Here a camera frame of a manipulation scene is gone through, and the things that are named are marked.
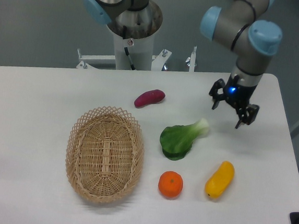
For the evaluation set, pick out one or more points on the white base frame with bolts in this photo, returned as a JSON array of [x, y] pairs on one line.
[[159, 62]]

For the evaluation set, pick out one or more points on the yellow mango toy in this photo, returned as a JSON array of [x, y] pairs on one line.
[[220, 180]]

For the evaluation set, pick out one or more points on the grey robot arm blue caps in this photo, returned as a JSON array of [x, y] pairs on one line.
[[133, 24]]

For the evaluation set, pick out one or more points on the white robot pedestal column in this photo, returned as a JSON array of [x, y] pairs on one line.
[[131, 53]]

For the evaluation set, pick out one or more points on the green bok choy toy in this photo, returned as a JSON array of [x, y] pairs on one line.
[[176, 141]]

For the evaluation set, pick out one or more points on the orange tangerine toy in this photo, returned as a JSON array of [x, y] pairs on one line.
[[170, 184]]

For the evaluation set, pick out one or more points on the woven wicker basket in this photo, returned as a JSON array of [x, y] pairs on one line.
[[104, 155]]

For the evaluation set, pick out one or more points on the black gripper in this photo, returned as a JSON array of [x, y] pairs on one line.
[[237, 96]]

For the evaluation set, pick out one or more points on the purple sweet potato toy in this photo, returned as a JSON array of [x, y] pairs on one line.
[[150, 97]]

